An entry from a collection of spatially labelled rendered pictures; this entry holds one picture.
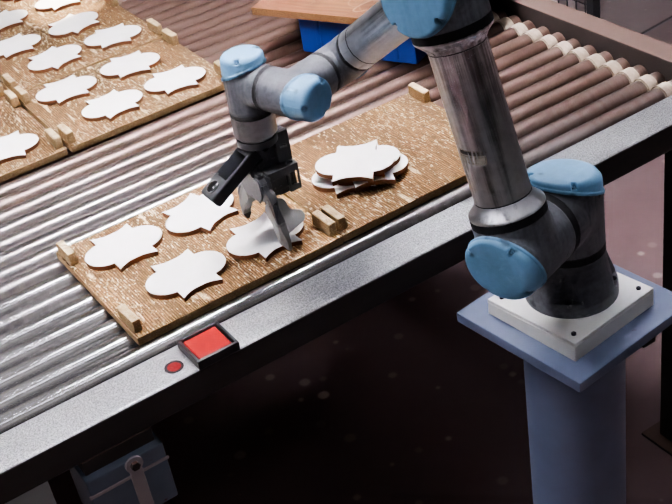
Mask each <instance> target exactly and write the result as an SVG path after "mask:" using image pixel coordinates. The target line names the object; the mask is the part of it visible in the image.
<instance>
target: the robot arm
mask: <svg viewBox="0 0 672 504"><path fill-rule="evenodd" d="M493 22H494V16H493V12H492V9H491V5H490V2H489V0H379V1H378V2H377V3H376V4H375V5H373V6H372V7H371V8H370V9H369V10H367V11H366V12H365V13H364V14H363V15H361V16H360V17H359V18H358V19H357V20H355V21H354V22H353V23H352V24H351V25H349V26H348V27H347V28H346V29H345V30H343V31H342V32H341V33H339V34H338V35H337V36H336V37H335V38H333V39H332V40H331V41H330V42H328V43H327V44H326V45H324V46H323V47H321V48H320V49H318V50H317V51H315V52H314V53H312V54H310V55H309V56H307V57H306V58H304V59H303V60H301V61H300V62H298V63H296V64H295V65H293V66H292V67H290V68H288V69H285V68H281V67H277V66H273V65H268V64H266V58H265V57H264V53H263V51H262V49H260V48H259V47H258V46H255V45H240V46H236V47H233V48H231V49H229V50H227V51H225V52H224V53H223V54H222V56H221V58H220V68H221V74H222V78H221V80H222V81H223V85H224V90H225V94H226V99H227V104H228V109H229V113H230V118H231V123H232V128H233V133H234V136H235V138H236V142H237V146H238V147H237V148H236V149H235V151H234V152H233V153H232V154H231V155H230V157H229V158H228V159H227V160H226V161H225V163H224V164H223V165H222V166H221V167H220V169H219V170H218V171H217V172H216V174H215V175H214V176H213V177H212V178H211V180H210V181H209V182H208V183H207V184H206V186H205V187H204V188H203V189H202V194H203V195H204V196H205V197H206V198H208V199H209V200H210V201H211V202H213V203H214V204H215V205H217V206H219V207H220V206H222V205H223V204H224V202H225V201H226V200H227V199H228V198H229V196H230V195H231V194H232V193H233V192H234V190H235V189H236V188H237V189H238V195H239V201H240V206H241V210H242V214H243V215H244V216H245V217H246V218H250V216H251V206H252V202H254V201H255V200H257V201H258V202H259V203H260V204H261V203H263V202H265V204H266V205H265V212H266V214H267V217H268V218H269V220H270V221H271V223H272V225H273V228H274V231H275V233H276V235H277V237H278V239H279V243H280V244H281V245H282V246H283V247H285V248H286V249H287V250H289V251H291V250H293V249H292V243H291V238H290V235H289V233H290V232H292V231H293V230H294V229H295V228H296V227H297V226H298V225H299V224H301V223H302V222H303V221H304V219H305V214H304V212H303V211H302V210H301V209H291V208H289V206H288V205H287V203H286V201H285V200H284V199H283V198H277V197H276V196H277V195H279V194H280V195H282V194H284V193H287V192H289V191H290V192H293V191H295V190H297V189H299V188H301V187H302V184H301V179H300V173H299V167H298V162H297V161H296V160H294V159H293V158H292V154H291V148H290V142H289V137H288V131H287V128H285V127H282V126H281V125H280V124H279V123H277V122H276V116H275V114H277V115H281V116H285V117H288V118H289V119H292V120H296V121H306V122H316V121H318V120H320V119H321V118H323V117H324V116H325V112H326V110H328V109H329V107H330V104H331V99H332V95H333V94H334V93H336V92H337V91H338V90H340V89H341V88H343V87H344V86H346V85H347V84H349V83H350V82H352V81H353V80H355V79H357V78H359V77H361V76H362V75H364V74H365V73H366V72H367V71H368V69H370V68H371V67H372V66H373V65H374V64H375V63H377V62H378V61H379V60H381V59H382V58H383V57H385V56H386V55H387V54H389V53H390V52H391V51H393V50H394V49H395V48H397V47H398V46H399V45H401V44H402V43H403V42H405V41H406V40H407V39H409V38H411V40H412V43H413V46H414V47H415V48H418V49H420V50H422V51H424V52H426V53H427V54H428V57H429V60H430V64H431V67H432V70H433V73H434V76H435V79H436V83H437V86H438V89H439V92H440V95H441V98H442V102H443V105H444V108H445V111H446V114H447V117H448V121H449V124H450V127H451V130H452V133H453V136H454V140H455V143H456V146H457V149H458V152H459V155H460V159H461V162H462V165H463V168H464V171H465V174H466V178H467V181H468V184H469V187H470V190H471V193H472V197H473V200H474V205H473V206H472V208H471V209H470V211H469V214H468V218H469V222H470V225H471V228H472V231H473V234H474V239H473V240H471V241H470V243H469V244H468V248H467V249H466V252H465V261H466V265H467V268H468V270H469V272H470V273H471V275H472V276H473V278H474V279H475V280H476V281H477V282H478V283H479V284H480V285H481V286H482V287H483V288H485V289H487V290H488V291H489V292H490V293H492V294H494V295H496V296H498V297H501V298H505V299H510V300H519V299H524V298H526V301H527V303H528V304H529V305H530V306H531V307H532V308H533V309H534V310H536V311H537V312H539V313H541V314H544V315H547V316H550V317H554V318H562V319H577V318H584V317H589V316H592V315H595V314H598V313H600V312H602V311H604V310H606V309H607V308H609V307H610V306H611V305H612V304H613V303H614V302H615V301H616V299H617V297H618V295H619V279H618V274H617V272H616V270H615V267H614V265H613V263H612V261H611V259H610V256H609V254H608V252H607V250H606V233H605V210H604V193H605V188H604V187H603V178H602V174H601V172H600V171H599V170H598V169H597V168H596V167H595V166H593V165H592V164H590V163H587V162H584V161H580V160H575V159H552V160H546V161H542V162H539V163H537V164H535V165H533V166H532V167H530V168H529V169H528V171H527V169H526V166H525V162H524V159H523V155H522V152H521V149H520V145H519V142H518V138H517V135H516V131H515V128H514V125H513V121H512V118H511V114H510V111H509V107H508V104H507V101H506V97H505V94H504V90H503V87H502V84H501V80H500V77H499V73H498V70H497V66H496V63H495V60H494V56H493V53H492V49H491V46H490V43H489V39H488V36H487V34H488V31H489V29H490V27H491V26H492V24H493ZM295 170H296V171H297V176H298V182H297V179H296V174H295Z"/></svg>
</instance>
